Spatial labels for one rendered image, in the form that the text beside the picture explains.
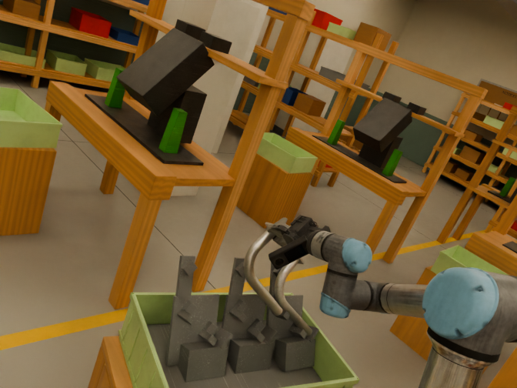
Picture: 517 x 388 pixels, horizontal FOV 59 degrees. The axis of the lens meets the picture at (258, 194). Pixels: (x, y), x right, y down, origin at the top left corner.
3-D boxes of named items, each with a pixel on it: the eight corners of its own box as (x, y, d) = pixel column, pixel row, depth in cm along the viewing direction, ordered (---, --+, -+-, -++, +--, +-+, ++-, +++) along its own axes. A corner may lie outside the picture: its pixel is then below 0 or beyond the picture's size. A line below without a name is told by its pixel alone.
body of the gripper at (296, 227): (308, 233, 133) (337, 242, 123) (288, 252, 130) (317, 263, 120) (297, 213, 130) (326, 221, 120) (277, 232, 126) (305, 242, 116)
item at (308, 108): (311, 187, 643) (382, 28, 567) (210, 118, 789) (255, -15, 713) (333, 187, 683) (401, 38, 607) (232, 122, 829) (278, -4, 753)
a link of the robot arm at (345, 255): (348, 275, 105) (355, 239, 104) (316, 264, 114) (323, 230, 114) (370, 278, 109) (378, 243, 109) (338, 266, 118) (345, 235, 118)
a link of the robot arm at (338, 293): (365, 322, 111) (375, 278, 111) (328, 319, 106) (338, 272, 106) (347, 311, 118) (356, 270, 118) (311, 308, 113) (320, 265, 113)
